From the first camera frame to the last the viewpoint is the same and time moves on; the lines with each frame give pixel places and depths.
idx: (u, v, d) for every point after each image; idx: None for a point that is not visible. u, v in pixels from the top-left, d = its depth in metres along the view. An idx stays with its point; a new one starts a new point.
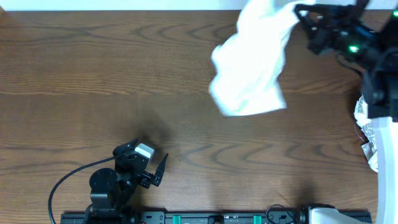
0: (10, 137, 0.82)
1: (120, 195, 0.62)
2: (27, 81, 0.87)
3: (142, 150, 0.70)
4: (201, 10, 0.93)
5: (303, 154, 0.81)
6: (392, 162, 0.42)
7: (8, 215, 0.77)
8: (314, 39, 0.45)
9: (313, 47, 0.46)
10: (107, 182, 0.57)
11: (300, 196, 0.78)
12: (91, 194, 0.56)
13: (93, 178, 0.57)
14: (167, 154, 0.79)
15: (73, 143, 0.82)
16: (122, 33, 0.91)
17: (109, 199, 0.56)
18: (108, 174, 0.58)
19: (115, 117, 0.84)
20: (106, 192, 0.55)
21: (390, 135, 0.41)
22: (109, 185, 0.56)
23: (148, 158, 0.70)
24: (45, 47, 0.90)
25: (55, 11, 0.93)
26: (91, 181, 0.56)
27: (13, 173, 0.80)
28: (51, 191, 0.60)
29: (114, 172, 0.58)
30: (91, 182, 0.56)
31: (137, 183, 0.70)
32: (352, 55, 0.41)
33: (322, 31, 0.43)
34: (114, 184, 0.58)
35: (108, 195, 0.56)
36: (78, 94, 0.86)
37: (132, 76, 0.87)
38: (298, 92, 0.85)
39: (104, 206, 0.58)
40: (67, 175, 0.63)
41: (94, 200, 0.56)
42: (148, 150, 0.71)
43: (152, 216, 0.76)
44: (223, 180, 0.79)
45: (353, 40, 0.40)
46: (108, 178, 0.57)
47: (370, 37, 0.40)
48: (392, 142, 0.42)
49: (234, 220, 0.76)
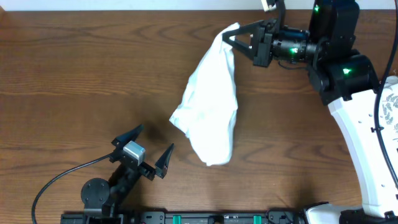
0: (10, 137, 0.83)
1: (119, 200, 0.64)
2: (27, 81, 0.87)
3: (130, 150, 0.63)
4: (201, 10, 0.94)
5: (303, 154, 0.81)
6: (356, 137, 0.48)
7: (7, 215, 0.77)
8: (259, 55, 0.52)
9: (260, 61, 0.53)
10: (100, 196, 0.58)
11: (301, 196, 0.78)
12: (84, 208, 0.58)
13: (85, 192, 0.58)
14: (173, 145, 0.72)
15: (73, 143, 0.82)
16: (122, 32, 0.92)
17: (102, 213, 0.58)
18: (100, 188, 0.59)
19: (115, 117, 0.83)
20: (100, 208, 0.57)
21: (347, 114, 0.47)
22: (102, 200, 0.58)
23: (137, 159, 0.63)
24: (45, 46, 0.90)
25: (55, 11, 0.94)
26: (84, 196, 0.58)
27: (12, 173, 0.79)
28: (43, 190, 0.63)
29: (106, 184, 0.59)
30: (83, 196, 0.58)
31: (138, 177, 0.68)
32: (295, 56, 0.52)
33: (262, 45, 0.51)
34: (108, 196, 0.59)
35: (101, 210, 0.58)
36: (79, 94, 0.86)
37: (132, 76, 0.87)
38: (297, 93, 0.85)
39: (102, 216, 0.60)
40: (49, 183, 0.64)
41: (89, 213, 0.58)
42: (138, 150, 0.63)
43: (152, 216, 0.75)
44: (223, 180, 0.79)
45: (291, 43, 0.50)
46: (101, 193, 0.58)
47: (303, 37, 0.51)
48: (351, 121, 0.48)
49: (234, 221, 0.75)
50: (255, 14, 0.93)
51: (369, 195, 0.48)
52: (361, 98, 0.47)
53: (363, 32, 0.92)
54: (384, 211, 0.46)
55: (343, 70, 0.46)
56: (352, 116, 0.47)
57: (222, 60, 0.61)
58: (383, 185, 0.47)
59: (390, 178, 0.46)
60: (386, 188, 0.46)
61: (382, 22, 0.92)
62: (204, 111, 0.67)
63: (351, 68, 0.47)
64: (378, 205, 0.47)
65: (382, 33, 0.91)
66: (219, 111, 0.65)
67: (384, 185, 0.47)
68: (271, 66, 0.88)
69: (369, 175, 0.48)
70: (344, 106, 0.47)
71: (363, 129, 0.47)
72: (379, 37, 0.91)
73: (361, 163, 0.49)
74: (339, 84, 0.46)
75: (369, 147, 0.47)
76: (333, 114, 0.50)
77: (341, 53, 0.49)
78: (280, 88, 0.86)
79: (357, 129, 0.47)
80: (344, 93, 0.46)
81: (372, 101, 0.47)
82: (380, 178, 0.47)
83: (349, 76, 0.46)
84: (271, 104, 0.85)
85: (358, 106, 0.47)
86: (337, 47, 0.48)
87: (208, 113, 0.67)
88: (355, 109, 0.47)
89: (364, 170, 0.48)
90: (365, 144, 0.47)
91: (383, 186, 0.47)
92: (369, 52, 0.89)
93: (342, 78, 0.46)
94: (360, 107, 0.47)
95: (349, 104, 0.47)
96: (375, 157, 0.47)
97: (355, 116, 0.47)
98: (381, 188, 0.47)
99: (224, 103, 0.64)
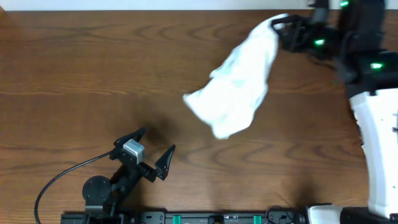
0: (10, 137, 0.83)
1: (120, 200, 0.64)
2: (27, 81, 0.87)
3: (129, 147, 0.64)
4: (201, 10, 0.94)
5: (303, 154, 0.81)
6: (375, 135, 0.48)
7: (7, 215, 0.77)
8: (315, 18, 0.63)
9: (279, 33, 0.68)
10: (101, 194, 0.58)
11: (301, 196, 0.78)
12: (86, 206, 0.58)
13: (86, 190, 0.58)
14: (174, 145, 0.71)
15: (74, 143, 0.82)
16: (122, 32, 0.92)
17: (104, 210, 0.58)
18: (102, 185, 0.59)
19: (116, 117, 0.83)
20: (101, 205, 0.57)
21: (372, 111, 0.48)
22: (103, 197, 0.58)
23: (135, 157, 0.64)
24: (45, 46, 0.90)
25: (56, 11, 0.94)
26: (86, 194, 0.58)
27: (13, 173, 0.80)
28: (48, 185, 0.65)
29: (107, 182, 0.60)
30: (85, 194, 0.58)
31: (138, 177, 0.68)
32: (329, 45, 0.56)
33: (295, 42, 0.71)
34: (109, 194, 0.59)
35: (102, 207, 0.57)
36: (79, 94, 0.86)
37: (132, 76, 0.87)
38: (298, 93, 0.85)
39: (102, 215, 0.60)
40: (51, 181, 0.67)
41: (90, 211, 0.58)
42: (137, 147, 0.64)
43: (152, 216, 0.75)
44: (223, 180, 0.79)
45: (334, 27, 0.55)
46: (102, 190, 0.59)
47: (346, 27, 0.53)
48: (373, 117, 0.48)
49: (234, 221, 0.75)
50: (255, 14, 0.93)
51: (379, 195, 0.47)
52: (388, 96, 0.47)
53: None
54: (390, 212, 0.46)
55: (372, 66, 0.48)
56: (375, 113, 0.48)
57: (259, 42, 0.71)
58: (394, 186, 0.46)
59: None
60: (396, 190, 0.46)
61: None
62: (239, 78, 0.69)
63: (381, 62, 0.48)
64: (385, 205, 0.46)
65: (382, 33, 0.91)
66: (253, 83, 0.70)
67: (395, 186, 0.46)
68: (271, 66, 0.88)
69: (382, 175, 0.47)
70: (368, 101, 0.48)
71: (384, 127, 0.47)
72: None
73: (376, 163, 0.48)
74: (367, 79, 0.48)
75: (385, 145, 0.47)
76: (356, 107, 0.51)
77: (372, 48, 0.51)
78: (280, 88, 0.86)
79: (379, 127, 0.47)
80: (370, 88, 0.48)
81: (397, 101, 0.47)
82: (392, 179, 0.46)
83: (378, 71, 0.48)
84: (271, 104, 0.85)
85: (382, 103, 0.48)
86: (365, 39, 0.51)
87: (243, 81, 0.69)
88: (380, 106, 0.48)
89: (377, 170, 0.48)
90: (384, 143, 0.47)
91: (394, 187, 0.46)
92: None
93: (370, 72, 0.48)
94: (385, 106, 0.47)
95: (374, 99, 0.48)
96: (390, 157, 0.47)
97: (379, 113, 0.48)
98: (392, 190, 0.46)
99: (256, 80, 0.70)
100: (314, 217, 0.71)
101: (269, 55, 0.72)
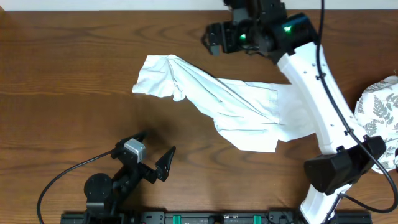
0: (10, 137, 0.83)
1: (120, 199, 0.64)
2: (27, 81, 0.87)
3: (130, 146, 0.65)
4: (201, 10, 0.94)
5: (303, 154, 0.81)
6: (305, 86, 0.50)
7: (6, 216, 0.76)
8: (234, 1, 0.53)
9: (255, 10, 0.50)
10: (102, 191, 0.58)
11: (301, 196, 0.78)
12: (87, 204, 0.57)
13: (88, 186, 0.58)
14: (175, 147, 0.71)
15: (74, 143, 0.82)
16: (122, 32, 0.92)
17: (104, 208, 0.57)
18: (103, 183, 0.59)
19: (116, 117, 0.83)
20: (102, 202, 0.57)
21: (295, 68, 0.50)
22: (105, 195, 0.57)
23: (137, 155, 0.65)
24: (45, 46, 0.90)
25: (56, 11, 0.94)
26: (86, 191, 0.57)
27: (13, 173, 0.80)
28: (54, 179, 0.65)
29: (109, 179, 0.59)
30: (86, 191, 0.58)
31: (140, 177, 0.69)
32: (287, 35, 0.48)
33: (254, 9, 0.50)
34: (111, 192, 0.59)
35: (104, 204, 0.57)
36: (79, 94, 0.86)
37: (132, 76, 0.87)
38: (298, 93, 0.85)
39: (103, 213, 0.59)
40: (54, 180, 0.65)
41: (91, 209, 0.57)
42: (138, 146, 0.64)
43: (152, 216, 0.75)
44: (223, 180, 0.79)
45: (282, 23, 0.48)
46: (104, 187, 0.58)
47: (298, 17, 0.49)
48: (298, 73, 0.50)
49: (234, 220, 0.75)
50: None
51: (324, 137, 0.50)
52: (305, 53, 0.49)
53: (362, 32, 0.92)
54: (337, 147, 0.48)
55: (285, 30, 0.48)
56: (298, 70, 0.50)
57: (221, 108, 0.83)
58: (332, 126, 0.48)
59: (337, 117, 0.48)
60: (334, 128, 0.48)
61: (383, 22, 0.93)
62: (234, 115, 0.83)
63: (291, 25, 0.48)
64: (330, 142, 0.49)
65: (382, 33, 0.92)
66: (240, 115, 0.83)
67: (347, 134, 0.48)
68: (270, 66, 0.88)
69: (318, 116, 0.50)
70: (291, 61, 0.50)
71: (310, 79, 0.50)
72: (379, 37, 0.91)
73: (313, 106, 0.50)
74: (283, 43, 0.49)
75: (317, 96, 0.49)
76: (283, 70, 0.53)
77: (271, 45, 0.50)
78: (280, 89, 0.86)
79: (305, 80, 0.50)
80: (287, 50, 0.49)
81: (313, 53, 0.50)
82: (328, 119, 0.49)
83: (290, 33, 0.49)
84: (270, 104, 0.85)
85: (303, 58, 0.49)
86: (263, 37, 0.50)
87: (240, 118, 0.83)
88: (301, 60, 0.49)
89: (314, 113, 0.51)
90: (313, 93, 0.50)
91: (333, 126, 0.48)
92: (368, 52, 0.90)
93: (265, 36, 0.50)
94: (305, 59, 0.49)
95: (296, 58, 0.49)
96: (322, 101, 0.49)
97: (300, 68, 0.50)
98: (331, 128, 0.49)
99: (249, 119, 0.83)
100: (308, 210, 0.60)
101: (293, 63, 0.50)
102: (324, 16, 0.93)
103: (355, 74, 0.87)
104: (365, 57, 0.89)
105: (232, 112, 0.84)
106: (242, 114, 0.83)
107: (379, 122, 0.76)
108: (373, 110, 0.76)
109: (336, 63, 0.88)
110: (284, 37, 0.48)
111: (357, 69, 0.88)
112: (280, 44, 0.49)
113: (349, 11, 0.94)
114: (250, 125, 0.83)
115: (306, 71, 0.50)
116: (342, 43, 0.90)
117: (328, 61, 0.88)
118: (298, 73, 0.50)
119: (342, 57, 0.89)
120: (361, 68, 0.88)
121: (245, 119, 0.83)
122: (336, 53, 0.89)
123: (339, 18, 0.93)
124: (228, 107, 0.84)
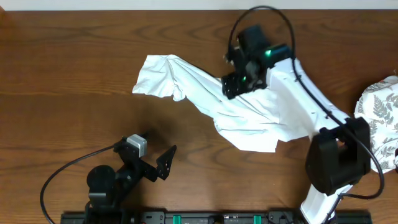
0: (10, 137, 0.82)
1: (121, 193, 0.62)
2: (27, 81, 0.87)
3: (132, 140, 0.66)
4: (201, 10, 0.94)
5: (303, 154, 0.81)
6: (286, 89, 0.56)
7: (5, 216, 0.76)
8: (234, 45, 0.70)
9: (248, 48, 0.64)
10: (105, 182, 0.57)
11: (301, 195, 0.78)
12: (89, 195, 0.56)
13: (91, 177, 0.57)
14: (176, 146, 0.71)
15: (73, 143, 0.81)
16: (122, 32, 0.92)
17: (106, 199, 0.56)
18: (106, 173, 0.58)
19: (116, 117, 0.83)
20: (105, 192, 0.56)
21: (275, 75, 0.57)
22: (107, 185, 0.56)
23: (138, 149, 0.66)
24: (45, 46, 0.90)
25: (55, 11, 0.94)
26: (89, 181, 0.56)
27: (13, 173, 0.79)
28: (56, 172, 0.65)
29: (112, 170, 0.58)
30: (89, 182, 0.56)
31: (142, 175, 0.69)
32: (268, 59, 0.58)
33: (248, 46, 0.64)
34: (113, 183, 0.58)
35: (106, 194, 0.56)
36: (78, 93, 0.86)
37: (132, 76, 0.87)
38: None
39: (104, 206, 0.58)
40: (56, 172, 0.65)
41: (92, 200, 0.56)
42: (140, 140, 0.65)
43: (152, 216, 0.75)
44: (223, 180, 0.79)
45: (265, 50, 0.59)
46: (106, 178, 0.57)
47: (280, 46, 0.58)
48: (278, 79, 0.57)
49: (234, 221, 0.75)
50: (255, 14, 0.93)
51: (309, 126, 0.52)
52: (283, 64, 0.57)
53: (362, 32, 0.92)
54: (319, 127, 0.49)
55: (265, 53, 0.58)
56: (278, 76, 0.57)
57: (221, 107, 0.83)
58: (313, 112, 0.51)
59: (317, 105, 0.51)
60: (314, 114, 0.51)
61: (382, 22, 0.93)
62: (232, 115, 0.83)
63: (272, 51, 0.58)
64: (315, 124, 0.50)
65: (382, 33, 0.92)
66: (240, 114, 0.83)
67: (327, 117, 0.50)
68: None
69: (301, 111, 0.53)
70: (273, 72, 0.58)
71: (290, 83, 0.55)
72: (379, 37, 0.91)
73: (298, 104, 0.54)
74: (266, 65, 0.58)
75: (296, 94, 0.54)
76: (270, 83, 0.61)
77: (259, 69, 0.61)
78: None
79: (286, 84, 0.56)
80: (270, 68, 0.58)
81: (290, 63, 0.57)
82: (308, 107, 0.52)
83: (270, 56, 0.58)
84: None
85: (280, 67, 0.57)
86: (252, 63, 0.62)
87: (240, 117, 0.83)
88: (280, 68, 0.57)
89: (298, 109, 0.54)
90: (294, 93, 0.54)
91: (313, 112, 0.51)
92: (368, 52, 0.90)
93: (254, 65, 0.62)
94: (282, 66, 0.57)
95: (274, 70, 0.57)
96: (302, 98, 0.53)
97: (280, 74, 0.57)
98: (313, 115, 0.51)
99: (249, 118, 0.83)
100: (307, 211, 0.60)
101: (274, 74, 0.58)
102: (323, 16, 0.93)
103: (355, 74, 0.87)
104: (365, 57, 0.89)
105: (232, 110, 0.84)
106: (242, 113, 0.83)
107: (379, 122, 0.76)
108: (373, 111, 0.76)
109: (336, 63, 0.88)
110: (265, 59, 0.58)
111: (357, 69, 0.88)
112: (264, 65, 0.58)
113: (349, 11, 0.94)
114: (249, 124, 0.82)
115: (285, 77, 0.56)
116: (342, 43, 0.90)
117: (328, 61, 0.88)
118: (280, 80, 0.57)
119: (342, 57, 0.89)
120: (361, 68, 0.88)
121: (245, 118, 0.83)
122: (336, 53, 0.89)
123: (339, 18, 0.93)
124: (228, 106, 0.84)
